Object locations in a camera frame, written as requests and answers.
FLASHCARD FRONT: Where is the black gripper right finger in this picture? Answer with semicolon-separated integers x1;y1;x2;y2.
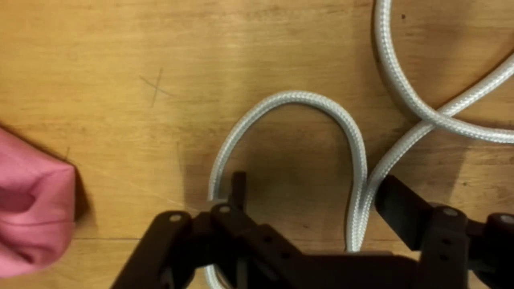
373;175;514;289

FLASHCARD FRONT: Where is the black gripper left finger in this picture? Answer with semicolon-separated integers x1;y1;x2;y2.
111;170;302;289

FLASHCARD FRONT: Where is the thin white braided cord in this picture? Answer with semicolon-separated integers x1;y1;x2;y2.
203;0;514;289

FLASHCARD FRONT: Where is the pink cloth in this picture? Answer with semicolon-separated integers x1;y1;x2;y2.
0;127;81;279

